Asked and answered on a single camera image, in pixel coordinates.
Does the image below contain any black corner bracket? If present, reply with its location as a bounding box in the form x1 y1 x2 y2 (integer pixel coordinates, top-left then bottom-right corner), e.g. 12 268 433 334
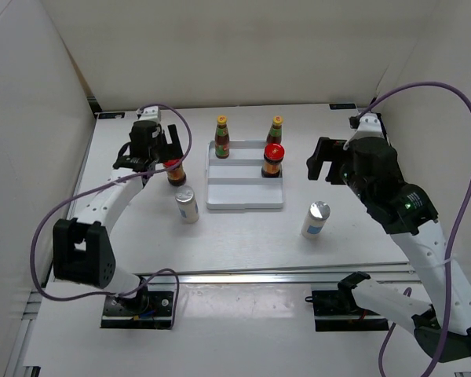
97 112 126 119
329 103 357 110

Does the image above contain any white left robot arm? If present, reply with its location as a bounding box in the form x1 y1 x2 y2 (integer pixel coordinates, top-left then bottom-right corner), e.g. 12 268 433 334
53 120 183 314

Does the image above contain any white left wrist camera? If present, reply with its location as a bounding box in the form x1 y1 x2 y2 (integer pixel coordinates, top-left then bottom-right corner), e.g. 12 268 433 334
136 105 161 123

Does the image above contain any tall sauce bottle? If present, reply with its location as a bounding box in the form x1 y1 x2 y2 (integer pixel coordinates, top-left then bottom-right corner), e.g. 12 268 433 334
266 115 283 144
214 115 230 159

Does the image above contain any left black corner bracket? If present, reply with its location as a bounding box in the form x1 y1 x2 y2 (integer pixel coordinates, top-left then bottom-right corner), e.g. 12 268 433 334
97 112 126 119

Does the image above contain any aluminium front rail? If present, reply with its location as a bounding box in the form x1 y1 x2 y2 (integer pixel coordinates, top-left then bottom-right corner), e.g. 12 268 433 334
46 263 417 288

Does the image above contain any right white shaker bottle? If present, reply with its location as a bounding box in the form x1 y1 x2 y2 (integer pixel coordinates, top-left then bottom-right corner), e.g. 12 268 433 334
301 201 330 239

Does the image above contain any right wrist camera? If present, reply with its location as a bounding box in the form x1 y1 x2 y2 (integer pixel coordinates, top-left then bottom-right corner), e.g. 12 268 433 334
344 112 384 150

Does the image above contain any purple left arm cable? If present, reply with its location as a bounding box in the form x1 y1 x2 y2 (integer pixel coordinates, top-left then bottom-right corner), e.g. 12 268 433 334
30 103 192 329

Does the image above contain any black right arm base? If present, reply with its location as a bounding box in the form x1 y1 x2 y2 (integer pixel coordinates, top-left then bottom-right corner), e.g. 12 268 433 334
305 290 389 332

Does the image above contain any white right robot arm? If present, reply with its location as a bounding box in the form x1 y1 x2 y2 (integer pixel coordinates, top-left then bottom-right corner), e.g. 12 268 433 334
306 137 471 363

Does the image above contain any white shaker bottle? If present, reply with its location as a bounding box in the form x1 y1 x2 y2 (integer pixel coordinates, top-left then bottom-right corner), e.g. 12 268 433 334
175 185 199 223
301 201 330 239

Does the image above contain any left white shaker bottle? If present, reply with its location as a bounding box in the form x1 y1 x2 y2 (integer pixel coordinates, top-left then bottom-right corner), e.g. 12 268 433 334
175 185 199 223

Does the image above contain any red-lid sauce jar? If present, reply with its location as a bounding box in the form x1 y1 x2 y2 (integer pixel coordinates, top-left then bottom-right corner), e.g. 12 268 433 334
261 143 285 178
163 159 187 187

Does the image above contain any white tiered organizer tray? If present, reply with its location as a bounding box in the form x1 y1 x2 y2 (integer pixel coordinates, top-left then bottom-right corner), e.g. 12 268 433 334
205 141 284 211

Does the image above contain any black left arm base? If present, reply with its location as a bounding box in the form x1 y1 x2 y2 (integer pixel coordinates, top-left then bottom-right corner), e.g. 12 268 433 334
100 289 177 330

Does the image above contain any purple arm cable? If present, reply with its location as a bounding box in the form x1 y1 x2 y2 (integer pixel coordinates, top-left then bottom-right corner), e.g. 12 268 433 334
30 103 192 329
354 81 471 377

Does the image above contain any aluminium right rail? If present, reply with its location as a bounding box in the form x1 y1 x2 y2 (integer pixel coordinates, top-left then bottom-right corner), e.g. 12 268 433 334
358 107 389 142

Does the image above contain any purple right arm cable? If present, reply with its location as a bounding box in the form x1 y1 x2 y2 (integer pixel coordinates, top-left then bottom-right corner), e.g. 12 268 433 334
354 81 471 377

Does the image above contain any right black corner bracket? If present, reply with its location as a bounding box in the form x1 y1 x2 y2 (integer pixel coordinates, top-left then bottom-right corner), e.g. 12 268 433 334
329 103 357 110

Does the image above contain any aluminium rail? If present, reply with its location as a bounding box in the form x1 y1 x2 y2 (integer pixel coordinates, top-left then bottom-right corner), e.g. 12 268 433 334
46 263 417 288
358 107 389 142

